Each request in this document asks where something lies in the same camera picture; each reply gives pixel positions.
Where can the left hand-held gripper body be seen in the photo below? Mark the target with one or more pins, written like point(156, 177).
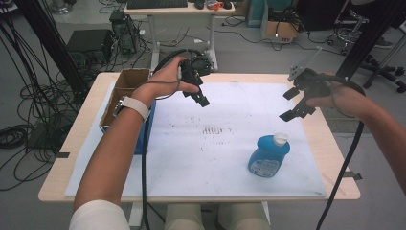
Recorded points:
point(193, 72)

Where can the black tape strip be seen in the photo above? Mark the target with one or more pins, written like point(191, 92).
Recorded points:
point(352, 175)
point(63, 155)

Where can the cardboard box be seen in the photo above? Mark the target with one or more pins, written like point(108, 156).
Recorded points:
point(130, 78)

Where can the white desk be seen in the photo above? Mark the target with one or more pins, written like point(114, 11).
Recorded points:
point(153, 11)

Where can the person's left hand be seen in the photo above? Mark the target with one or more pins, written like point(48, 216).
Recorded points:
point(162, 83)

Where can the black keyboard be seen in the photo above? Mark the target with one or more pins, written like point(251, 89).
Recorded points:
point(156, 4)

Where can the small brown cardboard carton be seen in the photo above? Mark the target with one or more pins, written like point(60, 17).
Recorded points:
point(281, 32)

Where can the blue box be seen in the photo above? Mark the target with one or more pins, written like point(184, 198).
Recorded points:
point(255, 14)

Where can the black metal frame post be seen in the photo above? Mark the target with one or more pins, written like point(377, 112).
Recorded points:
point(48, 35)
point(367, 41)

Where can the blue bottle with white cap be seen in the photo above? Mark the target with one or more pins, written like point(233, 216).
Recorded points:
point(268, 153)

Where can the black computer mouse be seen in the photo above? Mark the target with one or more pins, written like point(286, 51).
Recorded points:
point(199, 4)

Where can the black equipment box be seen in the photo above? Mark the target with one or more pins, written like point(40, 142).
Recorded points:
point(89, 41)

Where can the person's beige pants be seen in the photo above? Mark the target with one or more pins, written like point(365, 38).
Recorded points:
point(182, 217)

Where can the person's right hand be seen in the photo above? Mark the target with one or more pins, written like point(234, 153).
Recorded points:
point(346, 100)

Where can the black chair base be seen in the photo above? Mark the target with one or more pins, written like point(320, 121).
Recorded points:
point(383, 72)

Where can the small orange item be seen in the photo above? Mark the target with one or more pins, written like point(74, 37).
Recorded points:
point(215, 5)

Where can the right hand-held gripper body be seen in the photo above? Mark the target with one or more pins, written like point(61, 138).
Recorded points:
point(311, 84)

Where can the chrome office stool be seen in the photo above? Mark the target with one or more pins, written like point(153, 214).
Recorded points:
point(357, 17)

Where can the white cloth bundle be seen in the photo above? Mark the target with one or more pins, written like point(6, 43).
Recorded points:
point(95, 217)

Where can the black computer tower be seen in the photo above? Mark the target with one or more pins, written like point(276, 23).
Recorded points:
point(126, 33)

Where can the white table mat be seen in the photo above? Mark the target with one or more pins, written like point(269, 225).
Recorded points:
point(204, 166)

